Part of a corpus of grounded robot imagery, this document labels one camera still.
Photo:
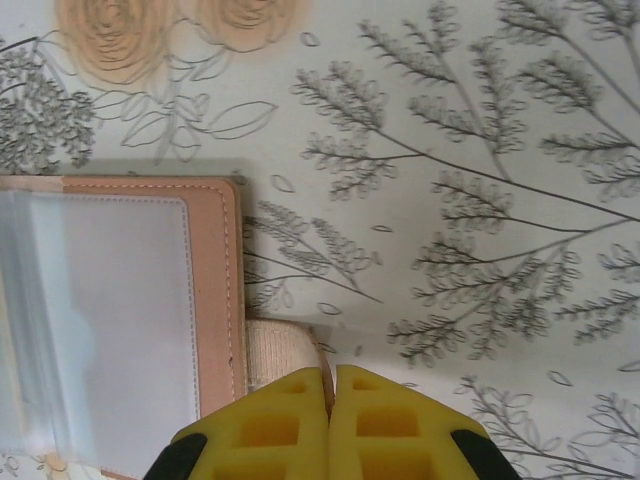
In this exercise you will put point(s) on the pink leather card holder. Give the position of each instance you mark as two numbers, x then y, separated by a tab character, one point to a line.
215	250

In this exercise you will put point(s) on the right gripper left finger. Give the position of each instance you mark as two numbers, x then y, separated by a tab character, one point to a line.
270	450

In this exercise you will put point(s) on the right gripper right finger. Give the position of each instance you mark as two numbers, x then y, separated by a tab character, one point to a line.
400	450

